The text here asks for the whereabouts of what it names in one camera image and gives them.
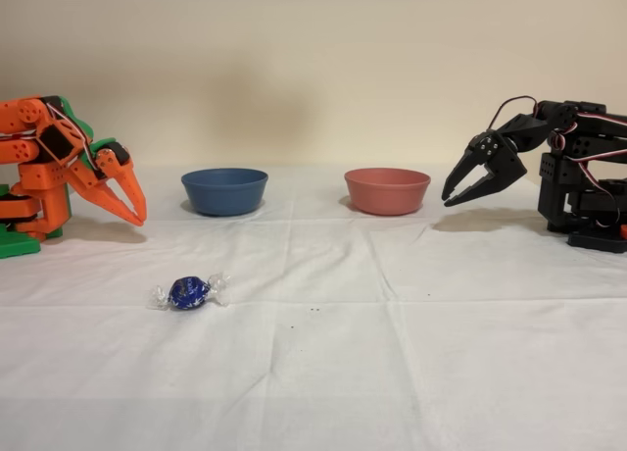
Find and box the blue candy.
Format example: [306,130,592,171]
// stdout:
[146,272,231,313]

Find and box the pink bowl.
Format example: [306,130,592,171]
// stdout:
[343,168,432,216]

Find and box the blue bowl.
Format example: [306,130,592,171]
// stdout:
[180,168,269,218]

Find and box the white tablecloth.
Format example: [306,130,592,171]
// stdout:
[0,165,627,451]

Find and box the white red gripper cable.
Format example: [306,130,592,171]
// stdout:
[47,101,95,159]

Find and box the red white cable loop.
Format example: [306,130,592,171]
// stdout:
[487,95,540,131]

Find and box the green arm base plate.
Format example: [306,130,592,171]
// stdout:
[0,223,41,261]

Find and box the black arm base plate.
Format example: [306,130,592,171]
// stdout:
[567,227,627,254]

